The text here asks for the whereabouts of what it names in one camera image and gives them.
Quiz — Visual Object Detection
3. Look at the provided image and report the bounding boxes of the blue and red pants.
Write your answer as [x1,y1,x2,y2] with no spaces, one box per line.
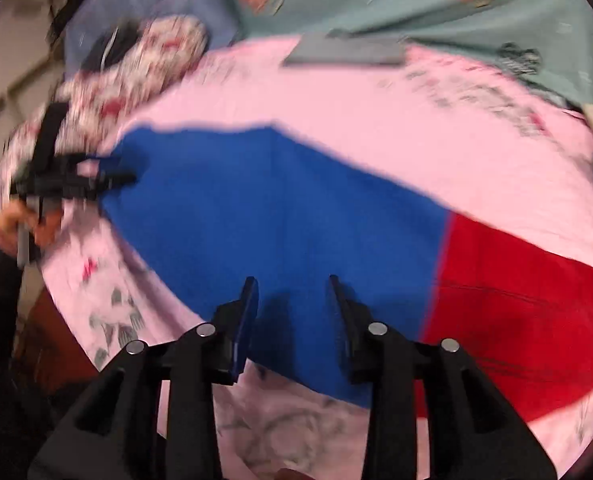
[99,127,593,420]

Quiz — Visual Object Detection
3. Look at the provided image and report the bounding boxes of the left hand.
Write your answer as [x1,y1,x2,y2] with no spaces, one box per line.
[0,200,64,257]

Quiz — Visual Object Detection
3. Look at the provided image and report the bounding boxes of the red rose floral blanket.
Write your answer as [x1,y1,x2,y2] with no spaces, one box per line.
[0,14,211,221]

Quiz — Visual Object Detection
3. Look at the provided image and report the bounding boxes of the blue plaid pillow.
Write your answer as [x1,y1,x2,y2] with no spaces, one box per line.
[64,0,238,74]

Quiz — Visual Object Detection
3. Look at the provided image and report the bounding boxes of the pink floral bedsheet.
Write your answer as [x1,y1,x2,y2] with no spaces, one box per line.
[42,37,593,479]

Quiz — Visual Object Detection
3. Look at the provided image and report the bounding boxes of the folded grey cloth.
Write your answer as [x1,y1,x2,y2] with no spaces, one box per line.
[283,34,406,67]

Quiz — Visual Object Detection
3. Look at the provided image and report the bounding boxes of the teal heart pattern quilt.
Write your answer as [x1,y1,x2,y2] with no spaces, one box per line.
[231,0,593,104]

